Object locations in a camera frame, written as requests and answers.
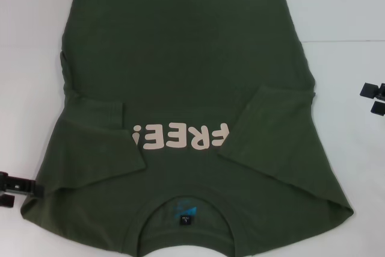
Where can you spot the dark green FREE t-shirt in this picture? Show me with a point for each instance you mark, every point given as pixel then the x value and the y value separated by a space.
pixel 186 58

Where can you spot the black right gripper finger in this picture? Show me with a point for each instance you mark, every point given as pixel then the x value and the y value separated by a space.
pixel 371 91
pixel 378 108

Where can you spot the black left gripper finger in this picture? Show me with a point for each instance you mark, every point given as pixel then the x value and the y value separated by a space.
pixel 21 184
pixel 6 200

